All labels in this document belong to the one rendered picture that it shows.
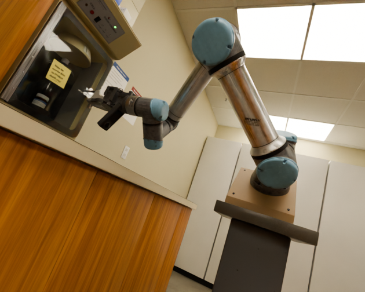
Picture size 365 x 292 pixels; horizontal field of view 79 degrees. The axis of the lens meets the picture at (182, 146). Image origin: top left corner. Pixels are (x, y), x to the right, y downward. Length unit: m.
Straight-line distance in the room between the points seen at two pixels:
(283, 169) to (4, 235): 0.72
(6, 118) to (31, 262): 0.39
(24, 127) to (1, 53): 0.28
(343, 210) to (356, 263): 0.61
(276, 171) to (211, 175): 2.97
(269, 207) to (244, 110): 0.36
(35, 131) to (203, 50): 0.46
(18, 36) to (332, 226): 3.52
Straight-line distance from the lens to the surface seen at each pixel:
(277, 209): 0.86
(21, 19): 0.85
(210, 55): 0.64
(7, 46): 0.80
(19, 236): 0.70
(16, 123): 0.57
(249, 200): 0.86
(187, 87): 0.84
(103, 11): 1.04
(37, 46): 0.92
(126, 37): 1.10
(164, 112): 0.79
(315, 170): 3.67
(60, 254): 0.82
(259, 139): 0.69
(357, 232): 3.64
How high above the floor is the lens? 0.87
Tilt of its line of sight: 15 degrees up
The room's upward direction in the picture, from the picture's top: 20 degrees clockwise
